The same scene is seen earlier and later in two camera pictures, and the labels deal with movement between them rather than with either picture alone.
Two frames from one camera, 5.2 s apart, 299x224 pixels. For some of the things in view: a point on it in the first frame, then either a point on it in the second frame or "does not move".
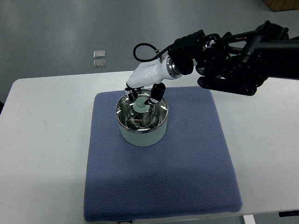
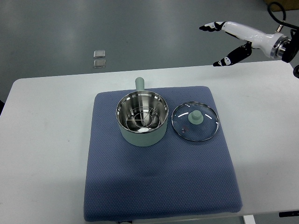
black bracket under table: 288,213 does not move
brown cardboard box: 282,5 does not move
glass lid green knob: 138,115 -> 195,121
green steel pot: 140,123 does not move
